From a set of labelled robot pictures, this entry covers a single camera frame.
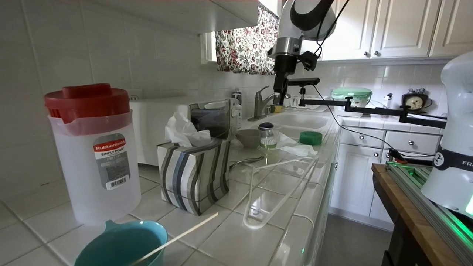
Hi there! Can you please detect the floral curtain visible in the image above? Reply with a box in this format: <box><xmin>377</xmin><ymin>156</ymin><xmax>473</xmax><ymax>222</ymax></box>
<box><xmin>215</xmin><ymin>3</ymin><xmax>280</xmax><ymax>76</ymax></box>

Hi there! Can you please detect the silver tap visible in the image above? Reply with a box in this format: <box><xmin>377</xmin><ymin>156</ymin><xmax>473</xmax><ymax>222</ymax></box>
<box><xmin>248</xmin><ymin>85</ymin><xmax>276</xmax><ymax>122</ymax></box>

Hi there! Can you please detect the white sink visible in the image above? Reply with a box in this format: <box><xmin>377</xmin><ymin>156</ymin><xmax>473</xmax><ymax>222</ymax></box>
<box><xmin>255</xmin><ymin>112</ymin><xmax>330</xmax><ymax>140</ymax></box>

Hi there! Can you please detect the white bottle with dark cap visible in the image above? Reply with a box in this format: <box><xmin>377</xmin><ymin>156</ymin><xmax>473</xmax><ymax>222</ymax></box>
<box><xmin>231</xmin><ymin>88</ymin><xmax>243</xmax><ymax>129</ymax></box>

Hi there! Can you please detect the dish brush in glass jar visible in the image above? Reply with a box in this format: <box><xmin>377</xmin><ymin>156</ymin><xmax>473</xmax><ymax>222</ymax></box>
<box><xmin>258</xmin><ymin>122</ymin><xmax>278</xmax><ymax>150</ymax></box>

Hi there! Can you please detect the container with green lid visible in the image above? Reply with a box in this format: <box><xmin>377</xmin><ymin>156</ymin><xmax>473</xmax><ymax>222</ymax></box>
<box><xmin>331</xmin><ymin>87</ymin><xmax>373</xmax><ymax>117</ymax></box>

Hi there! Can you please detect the green round sponge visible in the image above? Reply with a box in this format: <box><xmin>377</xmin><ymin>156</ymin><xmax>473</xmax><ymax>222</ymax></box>
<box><xmin>299</xmin><ymin>131</ymin><xmax>323</xmax><ymax>146</ymax></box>

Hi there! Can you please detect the grey bowl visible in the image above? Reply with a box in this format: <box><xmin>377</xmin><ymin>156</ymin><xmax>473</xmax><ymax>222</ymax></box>
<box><xmin>236</xmin><ymin>129</ymin><xmax>261</xmax><ymax>149</ymax></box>

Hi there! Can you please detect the white paper towel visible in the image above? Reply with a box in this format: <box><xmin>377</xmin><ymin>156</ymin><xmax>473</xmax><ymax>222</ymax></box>
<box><xmin>275</xmin><ymin>132</ymin><xmax>318</xmax><ymax>157</ymax></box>

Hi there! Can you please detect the white drawer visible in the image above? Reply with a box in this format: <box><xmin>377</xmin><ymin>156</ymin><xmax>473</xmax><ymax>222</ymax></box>
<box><xmin>384</xmin><ymin>130</ymin><xmax>442</xmax><ymax>155</ymax></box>
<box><xmin>339</xmin><ymin>127</ymin><xmax>385</xmax><ymax>149</ymax></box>

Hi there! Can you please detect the metal spoon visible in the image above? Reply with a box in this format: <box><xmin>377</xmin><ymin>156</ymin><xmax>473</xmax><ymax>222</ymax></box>
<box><xmin>229</xmin><ymin>156</ymin><xmax>265</xmax><ymax>170</ymax></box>

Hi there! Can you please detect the white cabinet door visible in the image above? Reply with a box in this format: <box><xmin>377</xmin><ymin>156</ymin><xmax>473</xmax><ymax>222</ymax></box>
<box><xmin>330</xmin><ymin>143</ymin><xmax>384</xmax><ymax>218</ymax></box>

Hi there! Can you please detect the black alarm clock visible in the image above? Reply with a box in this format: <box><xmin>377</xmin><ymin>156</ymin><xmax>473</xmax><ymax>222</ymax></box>
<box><xmin>401</xmin><ymin>88</ymin><xmax>430</xmax><ymax>112</ymax></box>

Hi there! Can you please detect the white countertop appliance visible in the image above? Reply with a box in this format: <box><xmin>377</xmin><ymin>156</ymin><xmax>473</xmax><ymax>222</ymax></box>
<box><xmin>129</xmin><ymin>96</ymin><xmax>241</xmax><ymax>167</ymax></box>

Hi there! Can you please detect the striped tissue box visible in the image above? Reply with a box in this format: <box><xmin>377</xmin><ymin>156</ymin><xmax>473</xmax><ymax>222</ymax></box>
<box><xmin>157</xmin><ymin>111</ymin><xmax>231</xmax><ymax>216</ymax></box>

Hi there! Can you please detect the white plastic hanger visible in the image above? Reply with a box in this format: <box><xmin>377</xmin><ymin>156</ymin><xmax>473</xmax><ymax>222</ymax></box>
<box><xmin>242</xmin><ymin>155</ymin><xmax>320</xmax><ymax>230</ymax></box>

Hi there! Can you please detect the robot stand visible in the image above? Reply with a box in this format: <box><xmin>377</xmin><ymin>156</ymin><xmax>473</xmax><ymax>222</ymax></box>
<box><xmin>371</xmin><ymin>161</ymin><xmax>473</xmax><ymax>266</ymax></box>

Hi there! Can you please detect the wooden stick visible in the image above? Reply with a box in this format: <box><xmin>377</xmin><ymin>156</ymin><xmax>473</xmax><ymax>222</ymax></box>
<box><xmin>129</xmin><ymin>212</ymin><xmax>219</xmax><ymax>266</ymax></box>

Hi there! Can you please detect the clear pitcher with red lid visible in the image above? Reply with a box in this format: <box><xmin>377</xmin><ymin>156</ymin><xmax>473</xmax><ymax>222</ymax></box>
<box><xmin>44</xmin><ymin>83</ymin><xmax>142</xmax><ymax>226</ymax></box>

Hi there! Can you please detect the teal cup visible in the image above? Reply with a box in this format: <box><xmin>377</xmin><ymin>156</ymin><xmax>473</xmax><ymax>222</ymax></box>
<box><xmin>74</xmin><ymin>220</ymin><xmax>169</xmax><ymax>266</ymax></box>

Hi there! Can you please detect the black cable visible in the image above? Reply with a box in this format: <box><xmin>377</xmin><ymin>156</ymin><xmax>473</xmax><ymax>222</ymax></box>
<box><xmin>313</xmin><ymin>85</ymin><xmax>441</xmax><ymax>158</ymax></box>

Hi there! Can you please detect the row of white wall cabinets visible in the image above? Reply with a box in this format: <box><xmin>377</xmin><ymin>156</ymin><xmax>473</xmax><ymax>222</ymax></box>
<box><xmin>301</xmin><ymin>0</ymin><xmax>473</xmax><ymax>62</ymax></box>

